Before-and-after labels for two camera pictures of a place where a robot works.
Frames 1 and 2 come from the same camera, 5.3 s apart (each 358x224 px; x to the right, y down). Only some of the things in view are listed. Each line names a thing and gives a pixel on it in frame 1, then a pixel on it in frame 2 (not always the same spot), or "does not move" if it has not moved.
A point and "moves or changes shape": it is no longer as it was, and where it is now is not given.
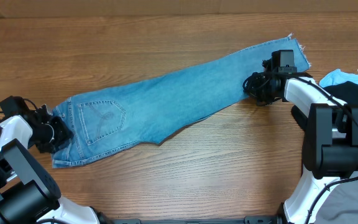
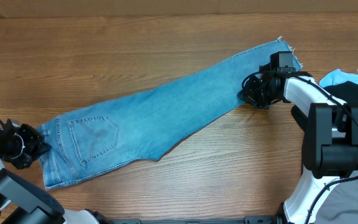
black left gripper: (64, 133) → (37, 147)
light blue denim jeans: (109, 119) moves or changes shape
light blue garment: (336, 76) does not move
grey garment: (355, 202) does not move
